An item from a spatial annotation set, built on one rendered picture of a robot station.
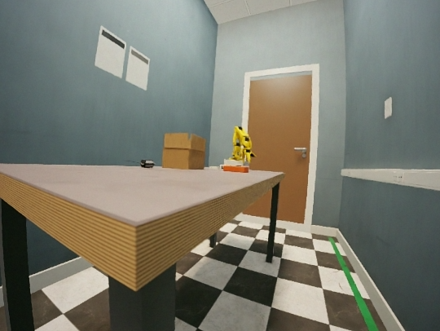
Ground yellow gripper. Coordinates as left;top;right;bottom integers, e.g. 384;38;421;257
240;148;256;163

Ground orange digital multimeter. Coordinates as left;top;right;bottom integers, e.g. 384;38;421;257
223;165;249;173

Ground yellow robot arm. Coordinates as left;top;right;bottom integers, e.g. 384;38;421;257
229;126;252;161

